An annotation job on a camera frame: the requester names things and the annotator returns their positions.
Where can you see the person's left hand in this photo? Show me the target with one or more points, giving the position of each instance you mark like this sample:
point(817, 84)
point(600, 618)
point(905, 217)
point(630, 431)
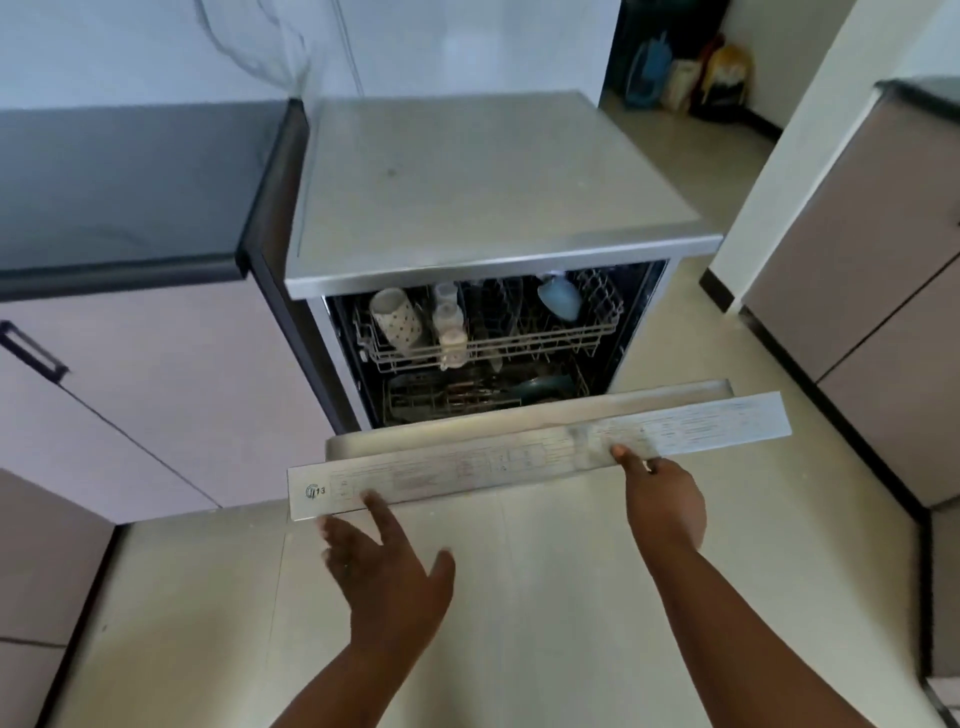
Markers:
point(390, 592)

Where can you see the person's right hand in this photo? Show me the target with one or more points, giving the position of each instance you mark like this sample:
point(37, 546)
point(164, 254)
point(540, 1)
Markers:
point(667, 510)

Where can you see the light blue bowl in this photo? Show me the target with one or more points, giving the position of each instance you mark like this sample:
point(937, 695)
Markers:
point(561, 296)

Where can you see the cream diamond pattern mug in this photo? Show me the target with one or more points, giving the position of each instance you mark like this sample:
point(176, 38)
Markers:
point(394, 319)

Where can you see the silver dishwasher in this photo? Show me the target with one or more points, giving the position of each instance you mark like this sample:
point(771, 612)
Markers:
point(487, 172)

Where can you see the person's right forearm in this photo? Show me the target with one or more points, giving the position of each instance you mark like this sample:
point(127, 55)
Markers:
point(735, 652)

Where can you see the black countertop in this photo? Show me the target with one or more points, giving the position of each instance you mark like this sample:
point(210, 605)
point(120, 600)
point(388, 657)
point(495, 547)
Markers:
point(922, 94)
point(135, 180)

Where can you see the pink base cabinet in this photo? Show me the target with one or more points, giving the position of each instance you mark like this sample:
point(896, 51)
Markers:
point(45, 585)
point(187, 390)

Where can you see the beige base cabinet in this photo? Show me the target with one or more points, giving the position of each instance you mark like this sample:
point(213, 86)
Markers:
point(862, 262)

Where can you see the white bag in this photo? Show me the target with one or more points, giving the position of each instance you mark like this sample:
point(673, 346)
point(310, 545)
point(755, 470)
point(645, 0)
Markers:
point(681, 86)

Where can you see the yellow bag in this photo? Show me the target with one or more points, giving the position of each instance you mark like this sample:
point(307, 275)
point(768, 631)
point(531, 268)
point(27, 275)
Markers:
point(727, 79)

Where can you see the blue bag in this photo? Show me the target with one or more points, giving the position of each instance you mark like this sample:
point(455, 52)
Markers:
point(649, 71)

